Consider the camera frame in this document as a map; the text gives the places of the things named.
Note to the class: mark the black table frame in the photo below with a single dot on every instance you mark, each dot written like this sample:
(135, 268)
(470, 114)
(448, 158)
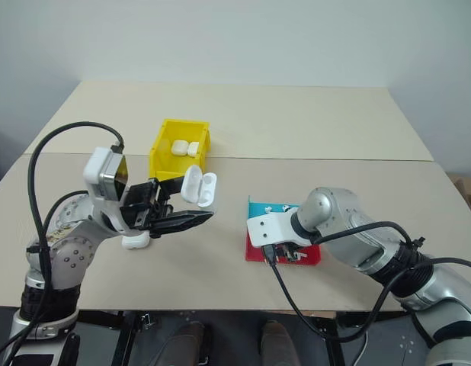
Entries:
(235, 335)

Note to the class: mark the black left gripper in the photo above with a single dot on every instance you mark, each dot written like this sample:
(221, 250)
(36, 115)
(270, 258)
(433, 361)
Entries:
(142, 206)

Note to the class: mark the dark brown rounded shape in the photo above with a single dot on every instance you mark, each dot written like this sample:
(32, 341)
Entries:
(277, 343)
(188, 343)

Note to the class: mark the brown cardboard box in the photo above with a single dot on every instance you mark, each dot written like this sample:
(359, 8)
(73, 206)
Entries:
(468, 194)

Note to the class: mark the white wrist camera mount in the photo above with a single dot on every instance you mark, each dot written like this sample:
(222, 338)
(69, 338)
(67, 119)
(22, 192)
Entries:
(102, 173)
(271, 226)

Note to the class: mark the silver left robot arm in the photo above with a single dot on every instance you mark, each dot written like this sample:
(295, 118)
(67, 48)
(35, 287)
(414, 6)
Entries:
(69, 255)

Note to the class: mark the red and blue tray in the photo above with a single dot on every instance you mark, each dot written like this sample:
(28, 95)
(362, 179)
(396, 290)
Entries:
(258, 252)

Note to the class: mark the white earbud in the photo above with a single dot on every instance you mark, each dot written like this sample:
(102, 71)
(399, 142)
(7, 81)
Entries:
(268, 208)
(301, 254)
(286, 208)

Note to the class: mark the yellow plastic bin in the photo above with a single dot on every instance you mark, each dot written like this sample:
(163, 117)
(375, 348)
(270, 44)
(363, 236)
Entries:
(163, 162)

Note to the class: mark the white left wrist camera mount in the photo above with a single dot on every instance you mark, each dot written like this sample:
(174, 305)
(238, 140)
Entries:
(102, 173)

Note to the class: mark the closed white earbud case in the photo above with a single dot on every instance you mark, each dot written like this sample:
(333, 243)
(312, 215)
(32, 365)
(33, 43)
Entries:
(136, 241)
(179, 147)
(193, 148)

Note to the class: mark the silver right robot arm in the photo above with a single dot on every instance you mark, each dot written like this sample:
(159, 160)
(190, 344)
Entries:
(388, 248)

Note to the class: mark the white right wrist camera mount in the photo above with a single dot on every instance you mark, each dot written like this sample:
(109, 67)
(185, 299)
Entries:
(271, 226)

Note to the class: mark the white earbud case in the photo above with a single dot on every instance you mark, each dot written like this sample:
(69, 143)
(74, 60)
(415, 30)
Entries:
(136, 241)
(193, 148)
(199, 187)
(179, 147)

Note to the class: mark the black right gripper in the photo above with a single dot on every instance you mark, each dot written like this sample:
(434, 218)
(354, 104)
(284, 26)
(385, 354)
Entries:
(286, 251)

